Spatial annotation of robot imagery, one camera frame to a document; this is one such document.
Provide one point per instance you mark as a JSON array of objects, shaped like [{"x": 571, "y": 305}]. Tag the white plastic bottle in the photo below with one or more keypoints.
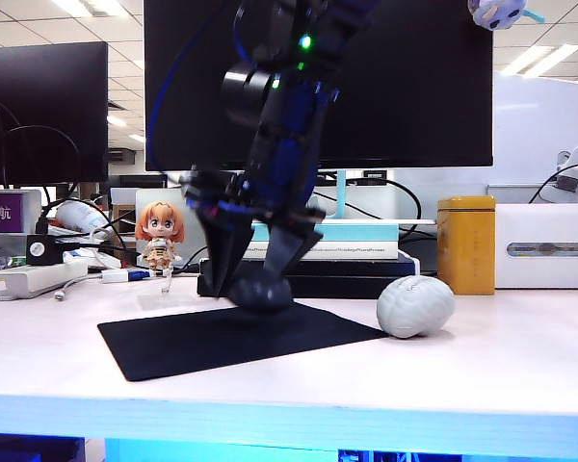
[{"x": 84, "y": 216}]

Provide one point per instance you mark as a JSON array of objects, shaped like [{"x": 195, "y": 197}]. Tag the white plush toy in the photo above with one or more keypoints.
[{"x": 498, "y": 12}]

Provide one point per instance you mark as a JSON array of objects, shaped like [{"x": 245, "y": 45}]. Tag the large black monitor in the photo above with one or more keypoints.
[{"x": 414, "y": 96}]

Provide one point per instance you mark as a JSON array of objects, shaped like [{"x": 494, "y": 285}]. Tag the white book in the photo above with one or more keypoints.
[{"x": 347, "y": 250}]

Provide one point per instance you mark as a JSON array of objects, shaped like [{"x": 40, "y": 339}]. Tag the orange-haired anime figurine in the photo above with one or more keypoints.
[{"x": 158, "y": 226}]

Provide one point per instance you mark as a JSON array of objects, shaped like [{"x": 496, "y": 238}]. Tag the black computer mouse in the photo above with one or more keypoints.
[{"x": 262, "y": 293}]

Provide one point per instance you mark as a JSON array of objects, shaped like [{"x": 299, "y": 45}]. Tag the purple name sign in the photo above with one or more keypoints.
[{"x": 0, "y": 212}]

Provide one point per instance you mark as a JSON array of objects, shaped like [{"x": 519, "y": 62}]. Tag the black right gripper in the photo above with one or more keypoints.
[{"x": 260, "y": 212}]

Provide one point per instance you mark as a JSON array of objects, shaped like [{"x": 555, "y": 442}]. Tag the white tissue box organizer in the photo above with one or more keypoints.
[{"x": 544, "y": 226}]

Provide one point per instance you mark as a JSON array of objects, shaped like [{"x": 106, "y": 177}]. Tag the black cube charger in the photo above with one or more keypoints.
[{"x": 43, "y": 250}]

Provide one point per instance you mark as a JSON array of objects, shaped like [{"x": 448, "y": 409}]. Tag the thin navy book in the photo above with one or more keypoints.
[{"x": 356, "y": 268}]

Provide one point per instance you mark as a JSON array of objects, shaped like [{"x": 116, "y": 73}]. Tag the white board panel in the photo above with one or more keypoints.
[{"x": 525, "y": 135}]

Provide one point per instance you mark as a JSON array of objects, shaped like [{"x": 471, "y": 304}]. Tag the stack of books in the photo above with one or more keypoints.
[{"x": 171, "y": 195}]

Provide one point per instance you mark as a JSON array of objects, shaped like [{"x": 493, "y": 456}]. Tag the grey brain-shaped toy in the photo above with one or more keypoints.
[{"x": 414, "y": 308}]

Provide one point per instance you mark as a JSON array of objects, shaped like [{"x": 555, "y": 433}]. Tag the smaller black monitor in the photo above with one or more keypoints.
[{"x": 43, "y": 86}]

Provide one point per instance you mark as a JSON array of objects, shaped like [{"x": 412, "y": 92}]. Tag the teal monitor stand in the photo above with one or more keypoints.
[{"x": 340, "y": 192}]

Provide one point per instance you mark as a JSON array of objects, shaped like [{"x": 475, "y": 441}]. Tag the black mouse pad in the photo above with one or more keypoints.
[{"x": 197, "y": 341}]

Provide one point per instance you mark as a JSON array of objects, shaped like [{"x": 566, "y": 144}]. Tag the white power strip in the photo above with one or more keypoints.
[{"x": 29, "y": 281}]

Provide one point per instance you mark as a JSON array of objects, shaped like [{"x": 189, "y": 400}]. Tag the yellow tin canister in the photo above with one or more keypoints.
[{"x": 465, "y": 250}]

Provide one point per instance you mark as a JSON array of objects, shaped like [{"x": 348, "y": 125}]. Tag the white usb adapter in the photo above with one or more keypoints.
[{"x": 118, "y": 276}]

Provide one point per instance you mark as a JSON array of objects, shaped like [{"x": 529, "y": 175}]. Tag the clear figurine stand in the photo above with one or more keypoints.
[{"x": 166, "y": 300}]

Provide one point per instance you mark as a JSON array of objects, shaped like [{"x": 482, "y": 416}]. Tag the teal book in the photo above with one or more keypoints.
[{"x": 356, "y": 233}]

